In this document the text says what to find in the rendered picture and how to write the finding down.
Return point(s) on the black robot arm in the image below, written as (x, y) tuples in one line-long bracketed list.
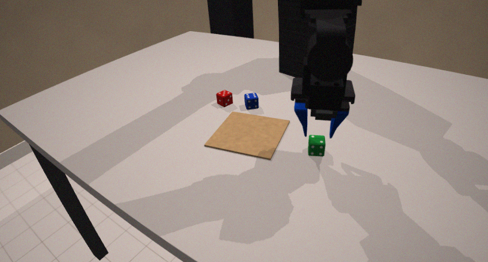
[(329, 56)]

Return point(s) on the blue die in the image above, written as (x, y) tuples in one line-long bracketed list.
[(251, 101)]

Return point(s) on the green dice with white pips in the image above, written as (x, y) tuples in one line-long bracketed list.
[(316, 145)]

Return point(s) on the tan flat mat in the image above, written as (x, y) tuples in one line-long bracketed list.
[(252, 135)]

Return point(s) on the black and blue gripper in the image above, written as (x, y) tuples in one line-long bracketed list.
[(302, 104)]

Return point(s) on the red die with white pips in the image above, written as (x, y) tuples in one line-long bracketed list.
[(224, 98)]

